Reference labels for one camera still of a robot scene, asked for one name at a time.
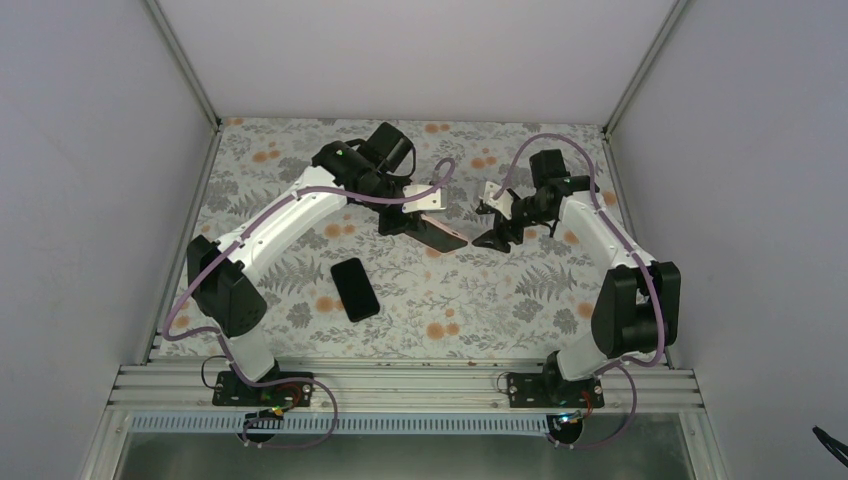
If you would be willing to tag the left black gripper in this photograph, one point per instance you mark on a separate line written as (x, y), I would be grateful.
(387, 226)

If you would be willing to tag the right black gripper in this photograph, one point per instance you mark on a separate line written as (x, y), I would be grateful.
(502, 228)

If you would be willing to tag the pink phone case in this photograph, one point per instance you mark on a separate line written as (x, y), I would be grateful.
(447, 225)

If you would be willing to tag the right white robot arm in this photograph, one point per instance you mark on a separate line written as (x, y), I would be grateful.
(635, 314)

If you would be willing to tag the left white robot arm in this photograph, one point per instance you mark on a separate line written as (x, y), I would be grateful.
(224, 274)

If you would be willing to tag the black phone on table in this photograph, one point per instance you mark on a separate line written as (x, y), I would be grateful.
(355, 290)

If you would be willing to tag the floral table mat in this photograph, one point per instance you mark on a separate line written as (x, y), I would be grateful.
(472, 303)

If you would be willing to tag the black object at edge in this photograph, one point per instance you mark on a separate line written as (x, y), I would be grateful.
(835, 447)

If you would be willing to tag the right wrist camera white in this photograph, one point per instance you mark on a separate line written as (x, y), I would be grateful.
(499, 197)

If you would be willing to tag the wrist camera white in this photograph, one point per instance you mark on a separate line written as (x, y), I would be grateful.
(499, 197)
(423, 198)

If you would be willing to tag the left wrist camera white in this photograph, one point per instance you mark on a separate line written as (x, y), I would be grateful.
(423, 198)

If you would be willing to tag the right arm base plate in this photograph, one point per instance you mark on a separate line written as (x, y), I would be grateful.
(550, 391)

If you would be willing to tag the slotted cable duct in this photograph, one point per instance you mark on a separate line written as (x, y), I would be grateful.
(347, 423)

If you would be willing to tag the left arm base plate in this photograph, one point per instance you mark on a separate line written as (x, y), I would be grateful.
(230, 391)

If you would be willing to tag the aluminium mounting rail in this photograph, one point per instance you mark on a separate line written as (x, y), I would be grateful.
(441, 387)

